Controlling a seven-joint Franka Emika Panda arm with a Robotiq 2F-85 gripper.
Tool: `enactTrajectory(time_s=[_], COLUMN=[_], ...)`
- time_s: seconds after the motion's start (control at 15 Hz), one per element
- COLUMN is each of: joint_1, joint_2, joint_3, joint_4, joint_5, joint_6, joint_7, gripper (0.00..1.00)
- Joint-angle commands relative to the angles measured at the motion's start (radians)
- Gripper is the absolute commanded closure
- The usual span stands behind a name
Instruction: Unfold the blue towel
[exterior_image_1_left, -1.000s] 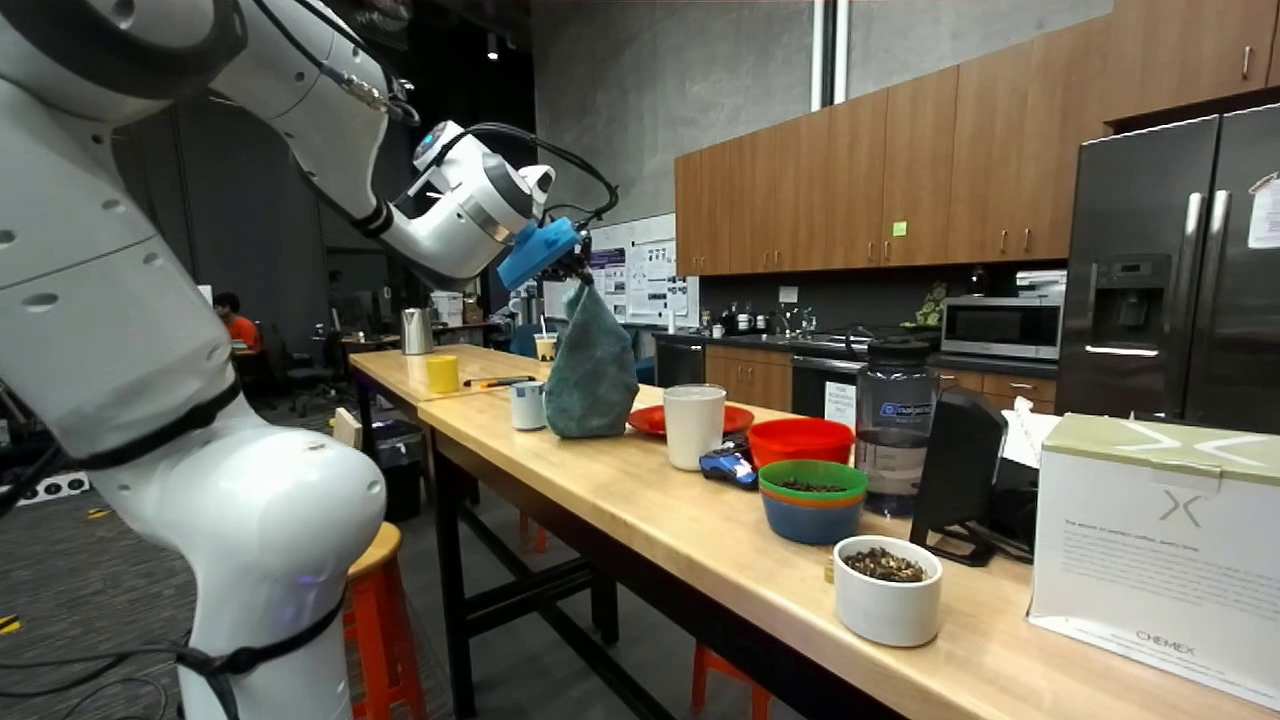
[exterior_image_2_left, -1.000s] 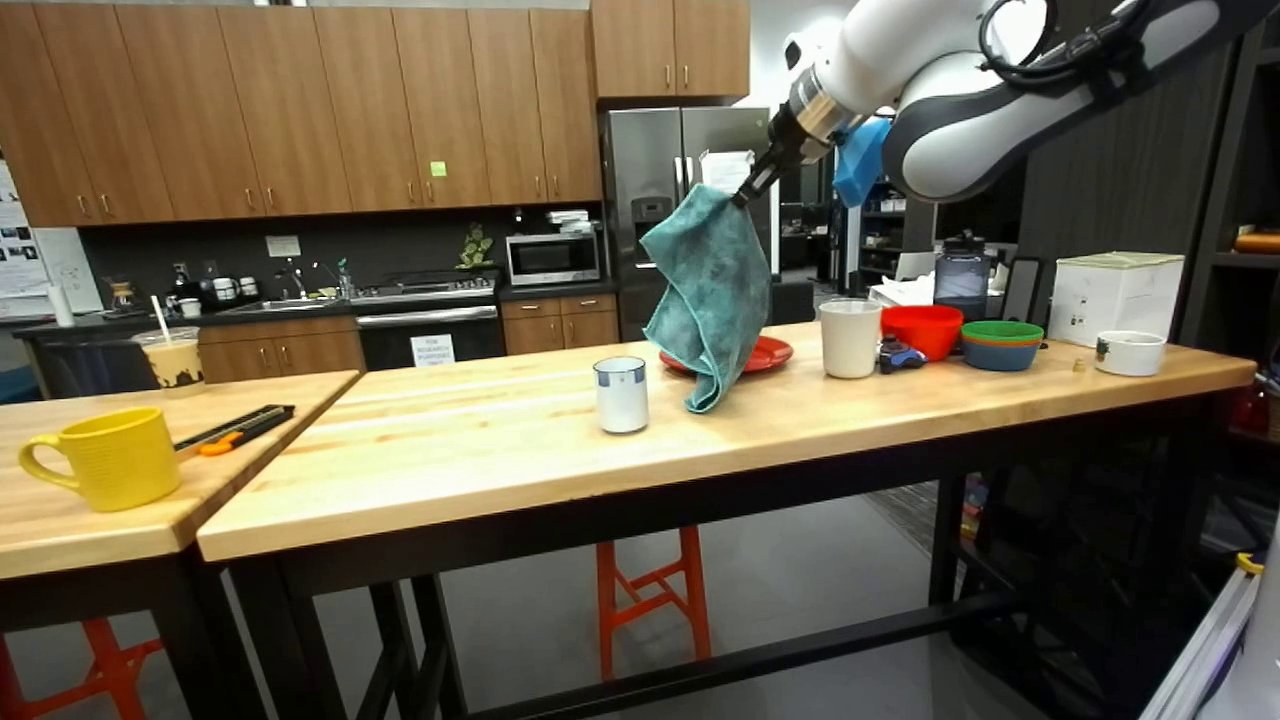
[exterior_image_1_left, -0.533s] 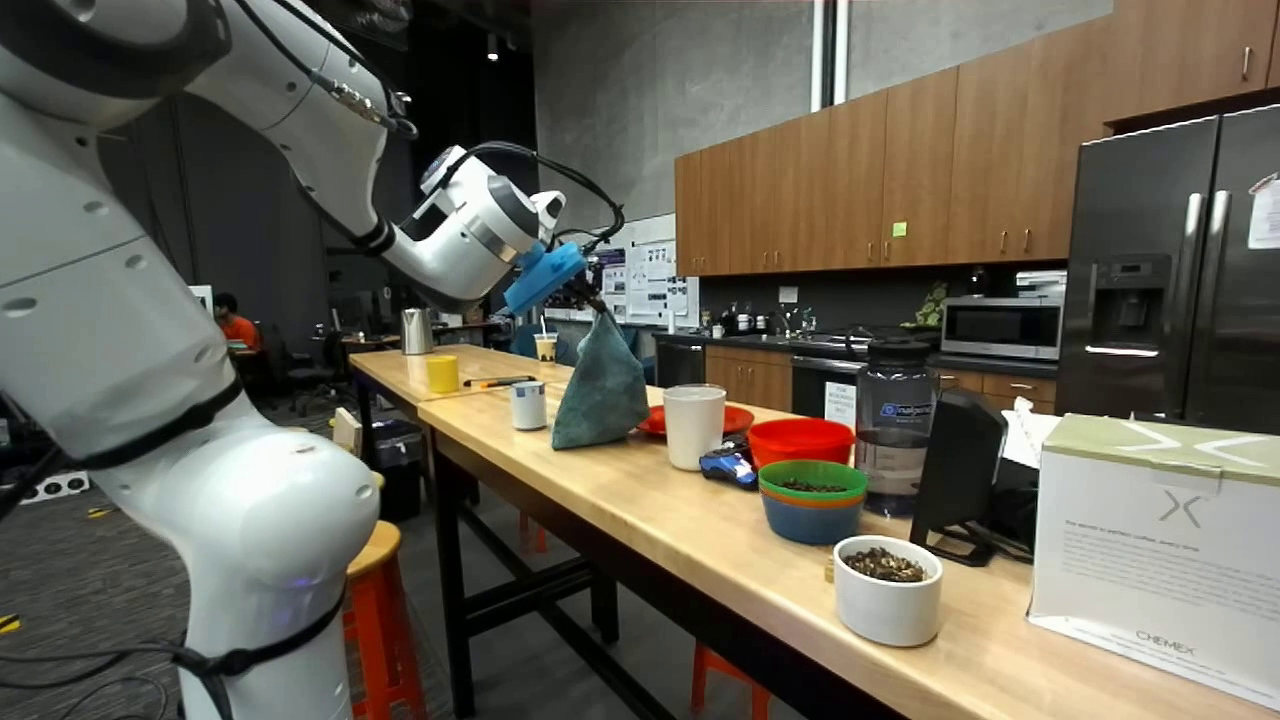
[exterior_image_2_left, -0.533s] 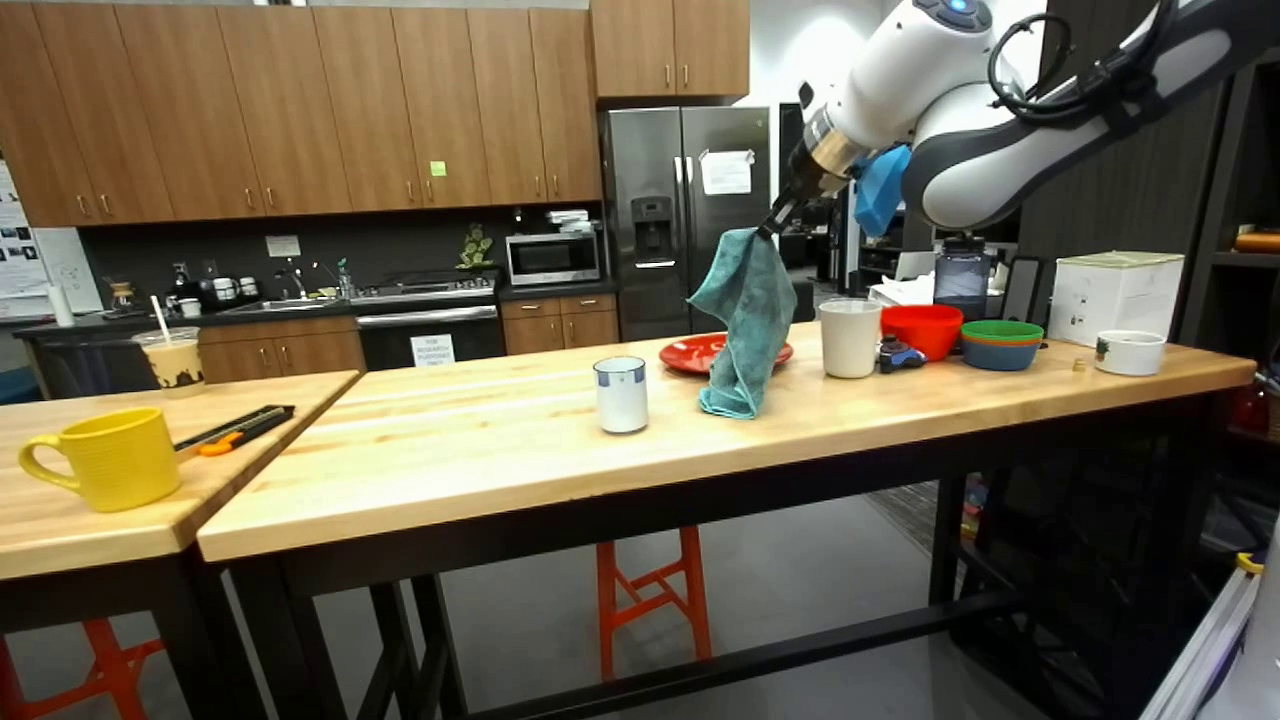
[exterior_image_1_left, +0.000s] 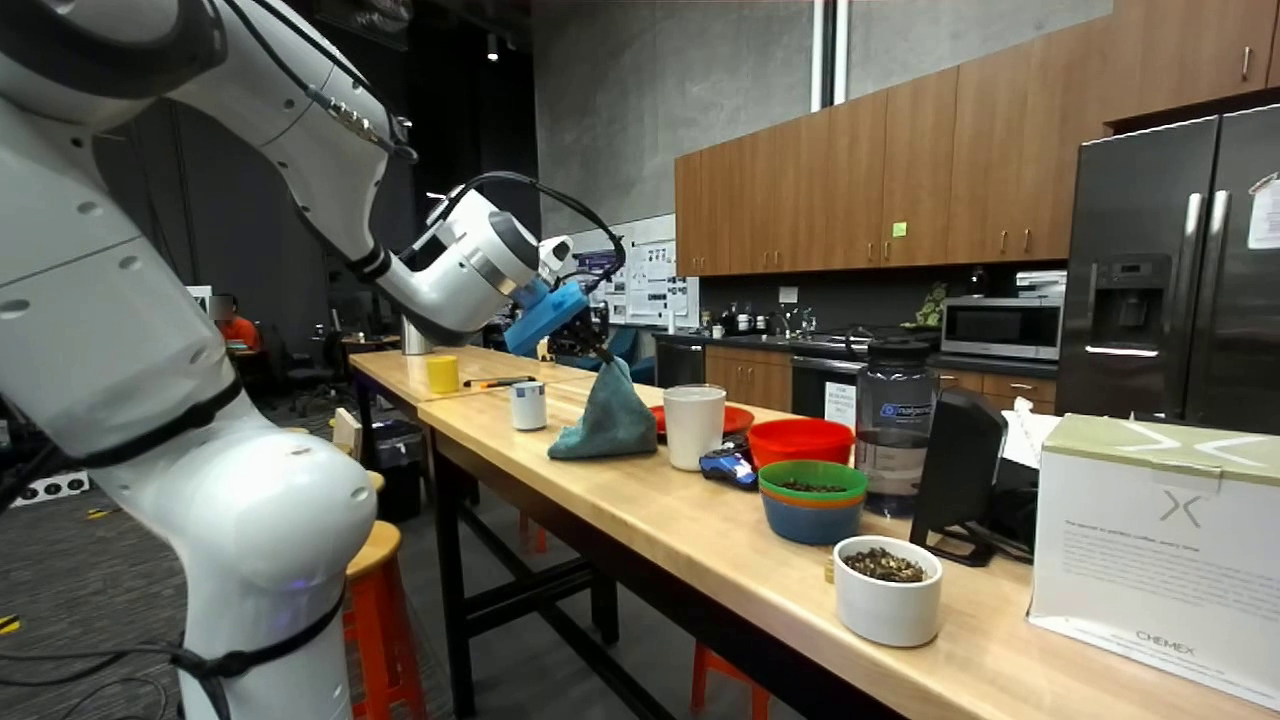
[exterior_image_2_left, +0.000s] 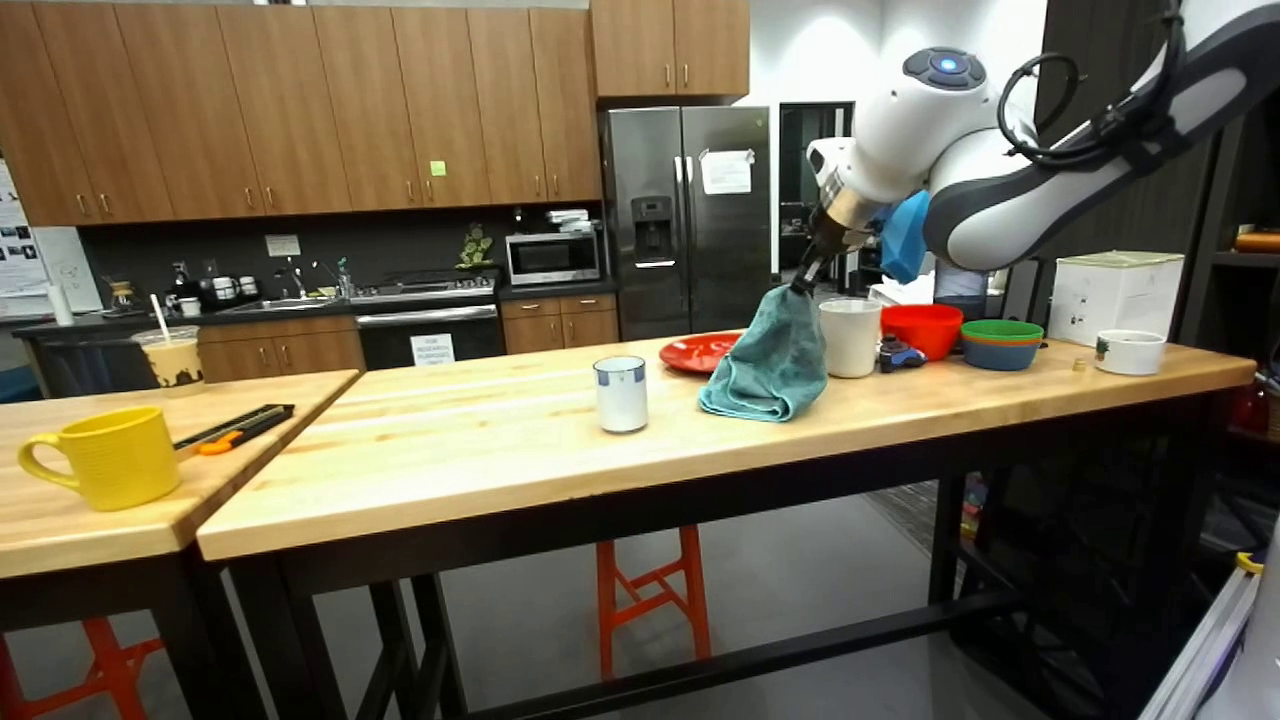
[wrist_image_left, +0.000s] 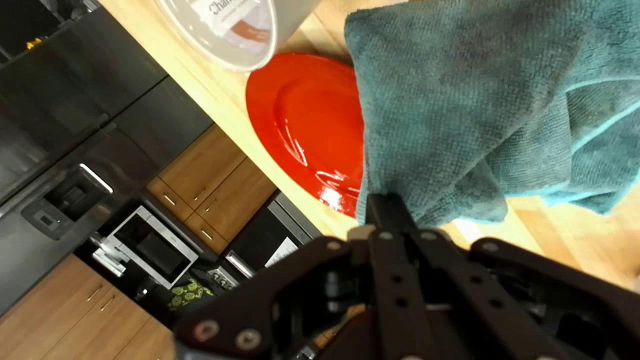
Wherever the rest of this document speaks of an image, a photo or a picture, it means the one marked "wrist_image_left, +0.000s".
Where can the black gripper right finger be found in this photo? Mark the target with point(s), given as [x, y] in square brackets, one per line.
[521, 301]

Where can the green potted plant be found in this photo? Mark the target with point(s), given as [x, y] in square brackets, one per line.
[188, 293]

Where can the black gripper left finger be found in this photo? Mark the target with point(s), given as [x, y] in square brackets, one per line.
[300, 301]

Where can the wooden lower cabinets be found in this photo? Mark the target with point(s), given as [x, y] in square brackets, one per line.
[207, 187]

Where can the wooden upper cabinets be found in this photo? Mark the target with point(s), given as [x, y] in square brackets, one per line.
[66, 320]

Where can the black steel refrigerator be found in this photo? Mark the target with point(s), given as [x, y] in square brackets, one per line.
[80, 113]

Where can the tall white cup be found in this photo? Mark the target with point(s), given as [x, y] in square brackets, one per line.
[232, 33]

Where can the wooden cabinets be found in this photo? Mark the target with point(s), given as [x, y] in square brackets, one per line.
[66, 320]
[207, 187]

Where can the red plate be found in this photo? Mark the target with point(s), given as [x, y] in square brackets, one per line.
[300, 121]

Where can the long wooden work table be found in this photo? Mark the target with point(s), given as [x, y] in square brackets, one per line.
[200, 72]

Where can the blue towel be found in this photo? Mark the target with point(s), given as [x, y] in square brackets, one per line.
[481, 100]

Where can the steel microwave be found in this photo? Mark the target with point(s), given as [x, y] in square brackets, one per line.
[150, 247]

